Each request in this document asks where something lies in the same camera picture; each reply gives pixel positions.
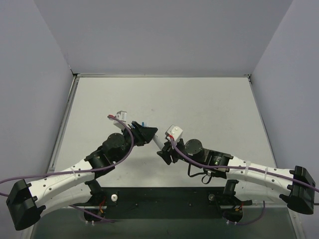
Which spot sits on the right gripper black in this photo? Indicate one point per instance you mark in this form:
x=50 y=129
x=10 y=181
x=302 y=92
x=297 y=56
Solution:
x=171 y=152

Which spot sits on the white remote control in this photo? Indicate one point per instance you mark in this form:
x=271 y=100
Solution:
x=158 y=142

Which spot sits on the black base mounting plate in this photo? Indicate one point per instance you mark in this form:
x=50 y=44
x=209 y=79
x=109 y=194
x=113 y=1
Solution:
x=162 y=213

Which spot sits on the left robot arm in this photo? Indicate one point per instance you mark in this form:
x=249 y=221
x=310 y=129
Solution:
x=27 y=202

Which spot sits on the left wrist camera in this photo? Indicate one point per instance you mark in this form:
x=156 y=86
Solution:
x=119 y=119

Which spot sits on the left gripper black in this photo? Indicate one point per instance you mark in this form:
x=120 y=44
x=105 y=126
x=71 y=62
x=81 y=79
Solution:
x=139 y=134

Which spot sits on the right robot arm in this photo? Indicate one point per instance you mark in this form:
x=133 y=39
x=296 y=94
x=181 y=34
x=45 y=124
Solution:
x=245 y=180

